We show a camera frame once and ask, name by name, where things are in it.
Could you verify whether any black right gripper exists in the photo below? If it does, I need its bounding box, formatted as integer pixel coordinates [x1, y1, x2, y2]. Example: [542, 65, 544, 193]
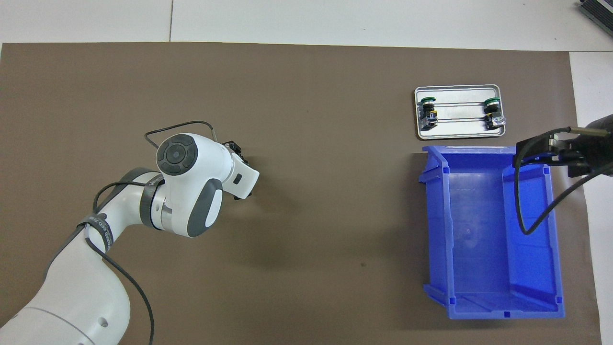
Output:
[512, 114, 613, 179]

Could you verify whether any silver metal tray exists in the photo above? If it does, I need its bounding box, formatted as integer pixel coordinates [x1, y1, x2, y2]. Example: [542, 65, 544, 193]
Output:
[414, 85, 507, 140]

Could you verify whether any brown table mat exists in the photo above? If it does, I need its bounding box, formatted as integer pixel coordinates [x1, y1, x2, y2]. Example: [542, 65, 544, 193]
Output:
[0, 42, 603, 345]

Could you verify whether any blue plastic storage bin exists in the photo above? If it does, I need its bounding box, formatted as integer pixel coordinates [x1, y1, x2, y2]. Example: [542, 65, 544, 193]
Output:
[419, 145, 566, 320]

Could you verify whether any grey ribbed device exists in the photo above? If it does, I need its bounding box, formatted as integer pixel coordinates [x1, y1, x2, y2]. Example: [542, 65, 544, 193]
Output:
[577, 0, 613, 32]

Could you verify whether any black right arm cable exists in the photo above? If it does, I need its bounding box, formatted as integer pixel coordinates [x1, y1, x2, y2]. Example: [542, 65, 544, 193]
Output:
[515, 126, 613, 235]

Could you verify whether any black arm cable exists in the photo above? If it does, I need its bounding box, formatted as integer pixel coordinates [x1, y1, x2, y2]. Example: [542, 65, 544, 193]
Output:
[91, 121, 227, 345]
[515, 126, 613, 235]

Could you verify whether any green push button switch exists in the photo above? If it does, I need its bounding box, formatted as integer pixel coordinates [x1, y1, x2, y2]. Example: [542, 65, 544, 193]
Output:
[483, 97, 506, 131]
[420, 97, 439, 131]

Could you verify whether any grey velcro cable strap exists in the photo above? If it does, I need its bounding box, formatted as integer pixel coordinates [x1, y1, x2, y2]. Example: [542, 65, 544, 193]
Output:
[140, 175, 167, 230]
[77, 214, 114, 253]

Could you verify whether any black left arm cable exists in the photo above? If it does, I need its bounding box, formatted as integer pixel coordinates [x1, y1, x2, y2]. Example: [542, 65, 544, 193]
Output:
[91, 121, 227, 345]

